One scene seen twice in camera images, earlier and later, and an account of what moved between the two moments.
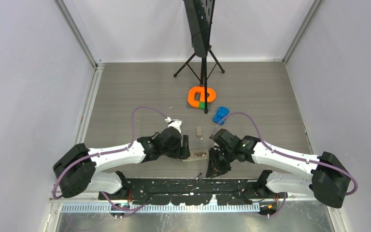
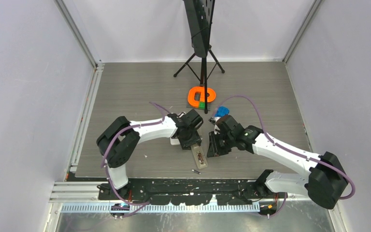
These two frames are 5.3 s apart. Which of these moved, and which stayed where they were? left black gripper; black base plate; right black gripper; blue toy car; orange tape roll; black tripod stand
Moved: right black gripper; left black gripper
Stayed: orange tape roll; black base plate; blue toy car; black tripod stand
